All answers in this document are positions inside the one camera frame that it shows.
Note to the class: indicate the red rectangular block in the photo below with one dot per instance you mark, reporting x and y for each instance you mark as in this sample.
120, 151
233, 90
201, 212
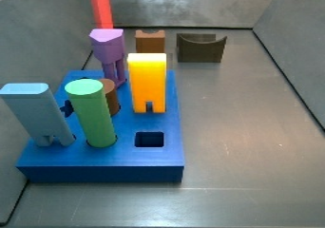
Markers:
102, 12

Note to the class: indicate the blue peg board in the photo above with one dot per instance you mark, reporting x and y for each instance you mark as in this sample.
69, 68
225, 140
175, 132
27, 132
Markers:
146, 155

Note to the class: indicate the yellow rectangular peg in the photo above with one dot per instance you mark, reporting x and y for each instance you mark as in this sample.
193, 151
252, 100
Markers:
148, 81

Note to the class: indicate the brown cylinder peg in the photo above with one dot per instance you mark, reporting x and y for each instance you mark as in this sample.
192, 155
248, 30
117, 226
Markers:
110, 92

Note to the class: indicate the green cylinder peg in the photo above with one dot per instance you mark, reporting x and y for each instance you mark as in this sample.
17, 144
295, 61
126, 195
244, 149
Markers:
86, 95

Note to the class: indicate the dark grey curved holder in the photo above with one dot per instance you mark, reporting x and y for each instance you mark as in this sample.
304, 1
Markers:
200, 48

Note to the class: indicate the brown notched block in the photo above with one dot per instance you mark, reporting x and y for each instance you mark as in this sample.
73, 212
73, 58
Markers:
150, 42

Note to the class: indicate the purple pentagon peg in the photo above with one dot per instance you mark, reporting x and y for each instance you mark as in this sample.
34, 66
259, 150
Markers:
108, 42

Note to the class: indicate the light blue rounded peg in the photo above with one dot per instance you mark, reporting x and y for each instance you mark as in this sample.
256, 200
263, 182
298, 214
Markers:
35, 108

